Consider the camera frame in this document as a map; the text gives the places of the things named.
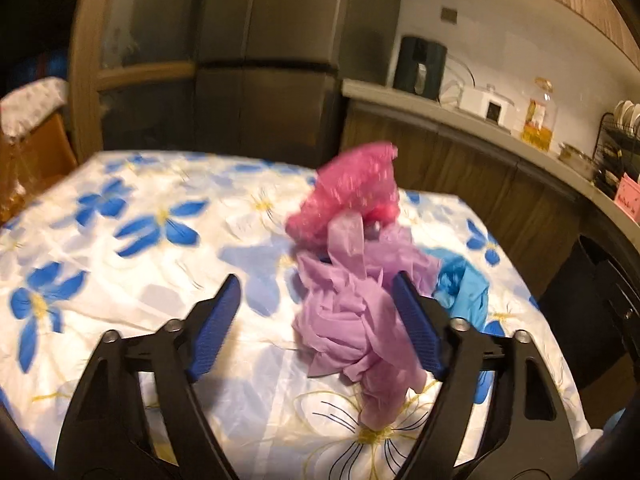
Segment wooden lower cabinets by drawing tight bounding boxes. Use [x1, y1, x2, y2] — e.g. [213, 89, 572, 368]
[342, 98, 640, 302]

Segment black air fryer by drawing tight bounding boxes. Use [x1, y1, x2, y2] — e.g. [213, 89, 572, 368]
[393, 36, 447, 101]

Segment clear plastic bag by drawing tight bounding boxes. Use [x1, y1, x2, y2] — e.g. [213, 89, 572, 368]
[1, 133, 28, 226]

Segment white rice cooker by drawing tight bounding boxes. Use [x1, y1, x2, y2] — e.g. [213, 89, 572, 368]
[458, 84, 515, 130]

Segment wooden glass door cabinet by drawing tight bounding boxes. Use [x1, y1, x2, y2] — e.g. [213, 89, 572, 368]
[68, 0, 204, 162]

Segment steel mixing bowl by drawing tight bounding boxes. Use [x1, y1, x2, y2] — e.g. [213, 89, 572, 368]
[558, 143, 598, 181]

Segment wall power socket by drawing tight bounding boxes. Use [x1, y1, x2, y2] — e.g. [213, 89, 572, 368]
[440, 6, 458, 25]

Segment polka dot cloth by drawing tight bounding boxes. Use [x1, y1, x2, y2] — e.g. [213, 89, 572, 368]
[1, 77, 68, 143]

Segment orange chair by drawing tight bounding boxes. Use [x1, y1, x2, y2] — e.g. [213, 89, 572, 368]
[14, 112, 78, 211]

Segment cooking oil bottle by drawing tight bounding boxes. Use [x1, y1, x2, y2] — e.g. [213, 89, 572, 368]
[521, 77, 558, 153]

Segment purple rubber glove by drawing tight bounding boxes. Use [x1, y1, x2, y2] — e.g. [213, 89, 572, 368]
[293, 211, 442, 430]

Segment black trash bin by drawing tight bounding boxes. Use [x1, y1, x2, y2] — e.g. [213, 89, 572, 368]
[538, 235, 639, 389]

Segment pink utensil holder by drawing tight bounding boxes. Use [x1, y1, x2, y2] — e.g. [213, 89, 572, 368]
[614, 174, 640, 224]

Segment blue floral tablecloth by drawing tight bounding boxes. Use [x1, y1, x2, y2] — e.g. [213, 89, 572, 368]
[0, 148, 591, 480]

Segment black dish rack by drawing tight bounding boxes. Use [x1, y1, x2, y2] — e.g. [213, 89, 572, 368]
[593, 100, 640, 198]

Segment pink plastic bag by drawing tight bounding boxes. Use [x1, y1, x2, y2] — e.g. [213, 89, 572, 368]
[285, 141, 399, 247]

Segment dark steel refrigerator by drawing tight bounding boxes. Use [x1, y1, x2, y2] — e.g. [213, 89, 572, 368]
[195, 0, 400, 168]

